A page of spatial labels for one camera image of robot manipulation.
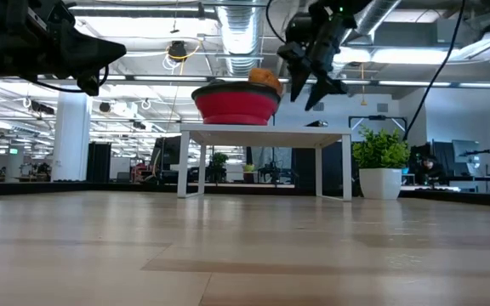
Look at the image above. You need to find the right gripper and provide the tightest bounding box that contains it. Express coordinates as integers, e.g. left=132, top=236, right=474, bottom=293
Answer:
left=276, top=8, right=350, bottom=113

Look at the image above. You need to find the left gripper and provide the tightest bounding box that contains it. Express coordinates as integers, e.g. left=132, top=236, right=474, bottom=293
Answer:
left=0, top=0, right=128, bottom=98

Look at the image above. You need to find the orange lumpy sweet potato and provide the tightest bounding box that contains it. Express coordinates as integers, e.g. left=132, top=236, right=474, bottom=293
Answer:
left=248, top=67, right=285, bottom=97

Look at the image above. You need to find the red collapsible bowl grey rim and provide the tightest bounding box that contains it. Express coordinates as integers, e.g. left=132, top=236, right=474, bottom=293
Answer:
left=191, top=80, right=281, bottom=127

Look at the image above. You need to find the small white table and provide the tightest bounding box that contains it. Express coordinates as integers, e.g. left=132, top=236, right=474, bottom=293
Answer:
left=176, top=122, right=353, bottom=202

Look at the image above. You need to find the bright ceiling light panel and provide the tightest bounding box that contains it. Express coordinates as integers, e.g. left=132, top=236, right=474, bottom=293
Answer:
left=333, top=44, right=467, bottom=67

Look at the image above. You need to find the long ceiling light strip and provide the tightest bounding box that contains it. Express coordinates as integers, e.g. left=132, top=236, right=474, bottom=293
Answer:
left=0, top=72, right=490, bottom=90

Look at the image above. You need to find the white building column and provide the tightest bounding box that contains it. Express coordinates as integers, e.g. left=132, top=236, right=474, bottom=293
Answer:
left=51, top=91, right=92, bottom=183

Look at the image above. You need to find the green plant white pot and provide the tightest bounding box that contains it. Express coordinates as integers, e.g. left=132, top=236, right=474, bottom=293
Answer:
left=350, top=126, right=412, bottom=201

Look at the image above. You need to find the small dark green plant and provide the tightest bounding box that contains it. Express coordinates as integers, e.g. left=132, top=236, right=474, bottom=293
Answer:
left=208, top=151, right=230, bottom=184

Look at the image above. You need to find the black cabinet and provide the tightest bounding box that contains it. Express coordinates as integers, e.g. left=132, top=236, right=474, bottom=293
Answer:
left=86, top=142, right=112, bottom=183

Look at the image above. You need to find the person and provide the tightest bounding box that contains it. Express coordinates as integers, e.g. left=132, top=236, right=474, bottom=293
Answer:
left=414, top=155, right=447, bottom=187

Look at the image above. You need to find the dark computer monitor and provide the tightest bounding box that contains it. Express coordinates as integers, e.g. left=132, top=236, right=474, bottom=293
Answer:
left=151, top=135, right=182, bottom=184

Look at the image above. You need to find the grey desk monitor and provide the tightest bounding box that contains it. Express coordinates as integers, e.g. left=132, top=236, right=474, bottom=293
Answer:
left=451, top=139, right=482, bottom=171

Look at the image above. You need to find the yellow hanging cord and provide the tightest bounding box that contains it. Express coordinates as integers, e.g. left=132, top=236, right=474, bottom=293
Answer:
left=359, top=62, right=368, bottom=107

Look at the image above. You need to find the black whiteboard frame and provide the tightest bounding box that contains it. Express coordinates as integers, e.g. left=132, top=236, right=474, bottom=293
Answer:
left=349, top=114, right=408, bottom=144

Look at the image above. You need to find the silver spiral ceiling duct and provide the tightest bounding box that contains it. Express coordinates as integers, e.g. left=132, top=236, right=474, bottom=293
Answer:
left=217, top=0, right=265, bottom=77
left=338, top=0, right=402, bottom=82

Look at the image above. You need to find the black ceiling device yellow cable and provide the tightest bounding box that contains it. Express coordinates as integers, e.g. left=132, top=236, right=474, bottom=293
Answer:
left=162, top=39, right=203, bottom=71

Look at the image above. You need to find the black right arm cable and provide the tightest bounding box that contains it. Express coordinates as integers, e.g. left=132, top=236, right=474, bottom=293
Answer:
left=402, top=0, right=467, bottom=142

